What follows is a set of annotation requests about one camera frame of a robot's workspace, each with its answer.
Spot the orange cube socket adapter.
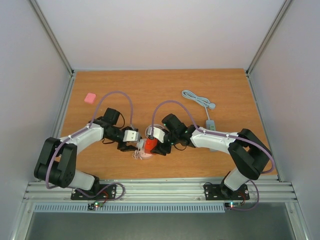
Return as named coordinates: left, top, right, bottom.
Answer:
left=144, top=138, right=158, bottom=154

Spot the pink square plug adapter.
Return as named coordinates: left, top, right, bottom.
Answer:
left=84, top=92, right=97, bottom=104

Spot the round pink power socket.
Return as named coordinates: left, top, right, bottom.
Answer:
left=138, top=149, right=154, bottom=160

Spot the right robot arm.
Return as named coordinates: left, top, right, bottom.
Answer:
left=144, top=113, right=271, bottom=200

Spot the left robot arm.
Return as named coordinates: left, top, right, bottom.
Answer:
left=33, top=108, right=141, bottom=199

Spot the green plug adapter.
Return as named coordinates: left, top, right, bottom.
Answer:
left=207, top=124, right=216, bottom=131

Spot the grey power strip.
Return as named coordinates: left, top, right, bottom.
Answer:
left=205, top=119, right=221, bottom=153

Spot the left controller board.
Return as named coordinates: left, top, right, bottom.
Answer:
left=87, top=202, right=104, bottom=211

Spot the controller board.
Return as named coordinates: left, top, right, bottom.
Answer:
left=87, top=202, right=104, bottom=211
left=224, top=201, right=243, bottom=209

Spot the right controller board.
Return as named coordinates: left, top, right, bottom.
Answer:
left=224, top=201, right=243, bottom=209

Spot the aluminium rail frame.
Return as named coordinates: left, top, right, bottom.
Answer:
left=23, top=175, right=298, bottom=203

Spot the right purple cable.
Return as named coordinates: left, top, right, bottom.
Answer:
left=146, top=99, right=277, bottom=213

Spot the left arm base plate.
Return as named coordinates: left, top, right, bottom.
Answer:
left=70, top=184, right=117, bottom=201

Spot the light blue coiled cable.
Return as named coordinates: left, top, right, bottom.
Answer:
left=181, top=89, right=217, bottom=121

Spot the blue slotted cable duct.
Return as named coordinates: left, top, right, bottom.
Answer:
left=33, top=202, right=225, bottom=214

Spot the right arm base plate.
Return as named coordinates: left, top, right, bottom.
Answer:
left=203, top=182, right=250, bottom=201

